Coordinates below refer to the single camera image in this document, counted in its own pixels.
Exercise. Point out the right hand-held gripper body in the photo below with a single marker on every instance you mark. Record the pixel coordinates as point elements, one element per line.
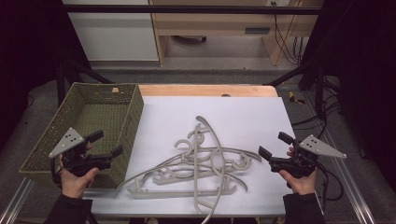
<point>299,165</point>

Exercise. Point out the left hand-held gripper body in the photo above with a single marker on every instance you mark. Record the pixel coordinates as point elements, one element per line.
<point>73,161</point>

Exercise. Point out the green woven basket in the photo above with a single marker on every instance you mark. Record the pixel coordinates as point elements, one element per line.
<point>99,115</point>

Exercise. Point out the person's right hand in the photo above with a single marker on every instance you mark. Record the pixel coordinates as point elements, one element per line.
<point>302,185</point>

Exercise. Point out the person's left hand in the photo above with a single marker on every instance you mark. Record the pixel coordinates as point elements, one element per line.
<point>74,185</point>

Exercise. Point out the white table sheet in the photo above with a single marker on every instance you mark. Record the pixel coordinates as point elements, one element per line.
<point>249,118</point>

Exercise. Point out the yellow and black tool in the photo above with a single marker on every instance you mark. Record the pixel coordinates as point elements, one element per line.
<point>292,97</point>

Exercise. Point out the black metal stand leg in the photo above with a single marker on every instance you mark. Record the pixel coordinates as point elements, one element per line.
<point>60,84</point>
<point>318,87</point>

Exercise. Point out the black curtain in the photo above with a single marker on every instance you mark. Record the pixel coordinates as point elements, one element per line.
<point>364,77</point>
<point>28,62</point>

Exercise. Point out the white cabinet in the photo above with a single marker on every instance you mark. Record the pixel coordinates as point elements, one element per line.
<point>115,34</point>

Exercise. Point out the light wooden cabinet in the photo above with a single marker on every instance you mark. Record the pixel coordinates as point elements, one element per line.
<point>218,21</point>

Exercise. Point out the aluminium floor rail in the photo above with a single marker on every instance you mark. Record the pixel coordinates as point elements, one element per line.
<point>15,202</point>
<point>351,186</point>

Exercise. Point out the black metal frame bar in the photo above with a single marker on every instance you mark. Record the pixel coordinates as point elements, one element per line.
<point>186,9</point>

